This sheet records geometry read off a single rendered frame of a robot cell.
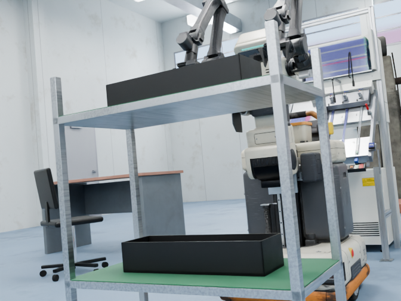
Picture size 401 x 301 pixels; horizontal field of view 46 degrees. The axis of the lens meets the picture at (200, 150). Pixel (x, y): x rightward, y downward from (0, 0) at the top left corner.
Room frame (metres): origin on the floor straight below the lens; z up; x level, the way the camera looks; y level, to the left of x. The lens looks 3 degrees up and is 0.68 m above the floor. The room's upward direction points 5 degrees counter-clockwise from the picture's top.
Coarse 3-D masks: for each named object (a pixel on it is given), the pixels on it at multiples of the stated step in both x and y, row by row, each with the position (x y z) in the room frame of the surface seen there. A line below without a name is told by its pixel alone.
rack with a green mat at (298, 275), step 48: (192, 96) 1.46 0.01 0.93; (240, 96) 1.49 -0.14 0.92; (288, 96) 1.58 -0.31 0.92; (288, 144) 1.33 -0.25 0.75; (288, 192) 1.32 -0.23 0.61; (288, 240) 1.33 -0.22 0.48; (336, 240) 1.68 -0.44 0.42; (96, 288) 1.69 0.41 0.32; (144, 288) 1.58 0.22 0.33; (192, 288) 1.49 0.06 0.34; (240, 288) 1.41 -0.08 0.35; (288, 288) 1.34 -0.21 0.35; (336, 288) 1.69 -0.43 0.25
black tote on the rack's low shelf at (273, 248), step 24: (144, 240) 1.92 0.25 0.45; (168, 240) 1.90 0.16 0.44; (192, 240) 1.84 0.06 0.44; (216, 240) 1.79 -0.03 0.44; (240, 240) 1.74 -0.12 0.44; (264, 240) 1.54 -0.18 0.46; (144, 264) 1.75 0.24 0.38; (168, 264) 1.70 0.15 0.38; (192, 264) 1.65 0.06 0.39; (216, 264) 1.60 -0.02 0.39; (240, 264) 1.56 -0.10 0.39; (264, 264) 1.52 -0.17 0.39
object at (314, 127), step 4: (316, 120) 2.78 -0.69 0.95; (312, 124) 2.79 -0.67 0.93; (316, 124) 2.77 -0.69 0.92; (312, 128) 2.75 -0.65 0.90; (316, 128) 2.73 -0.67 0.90; (312, 132) 2.74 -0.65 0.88; (316, 132) 2.72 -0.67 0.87; (312, 136) 2.76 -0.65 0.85; (316, 136) 2.74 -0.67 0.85; (312, 140) 2.75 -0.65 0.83; (316, 140) 2.73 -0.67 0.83
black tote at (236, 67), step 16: (192, 64) 1.61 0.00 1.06; (208, 64) 1.57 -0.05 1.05; (224, 64) 1.54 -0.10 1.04; (240, 64) 1.52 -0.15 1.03; (256, 64) 1.62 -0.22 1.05; (128, 80) 1.75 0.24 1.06; (144, 80) 1.71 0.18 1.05; (160, 80) 1.68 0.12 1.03; (176, 80) 1.64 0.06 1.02; (192, 80) 1.61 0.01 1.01; (208, 80) 1.58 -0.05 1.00; (224, 80) 1.54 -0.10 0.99; (112, 96) 1.79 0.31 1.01; (128, 96) 1.75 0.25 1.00; (144, 96) 1.71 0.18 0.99
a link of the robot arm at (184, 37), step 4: (184, 32) 2.14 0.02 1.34; (180, 36) 2.14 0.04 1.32; (184, 36) 2.13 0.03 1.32; (188, 36) 2.15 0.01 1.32; (192, 36) 2.17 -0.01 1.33; (200, 36) 2.20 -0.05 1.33; (176, 40) 2.14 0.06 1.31; (180, 40) 2.13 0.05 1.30; (184, 40) 2.12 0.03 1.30; (188, 40) 2.13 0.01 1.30; (192, 40) 2.19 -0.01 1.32; (196, 40) 2.20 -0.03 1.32; (200, 40) 2.21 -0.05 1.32; (180, 44) 2.13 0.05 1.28; (184, 44) 2.13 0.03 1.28; (188, 44) 2.14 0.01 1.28; (192, 44) 2.16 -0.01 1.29; (196, 44) 2.22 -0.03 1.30; (200, 44) 2.21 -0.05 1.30; (184, 48) 2.15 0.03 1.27; (188, 48) 2.16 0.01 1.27
